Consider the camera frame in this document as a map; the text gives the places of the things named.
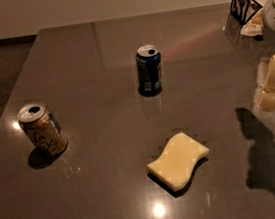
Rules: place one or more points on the orange soda can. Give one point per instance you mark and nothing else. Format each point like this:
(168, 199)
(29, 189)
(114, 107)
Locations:
(42, 129)

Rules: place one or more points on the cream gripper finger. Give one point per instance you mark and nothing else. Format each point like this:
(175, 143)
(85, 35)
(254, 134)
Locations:
(265, 93)

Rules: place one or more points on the white napkins in basket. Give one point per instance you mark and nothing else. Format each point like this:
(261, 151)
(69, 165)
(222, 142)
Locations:
(254, 26)

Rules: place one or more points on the blue soda can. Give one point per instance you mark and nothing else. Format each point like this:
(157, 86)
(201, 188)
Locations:
(148, 63)

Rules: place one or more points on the yellow sponge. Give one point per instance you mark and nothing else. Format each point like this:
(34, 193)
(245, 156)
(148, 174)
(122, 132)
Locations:
(177, 161)

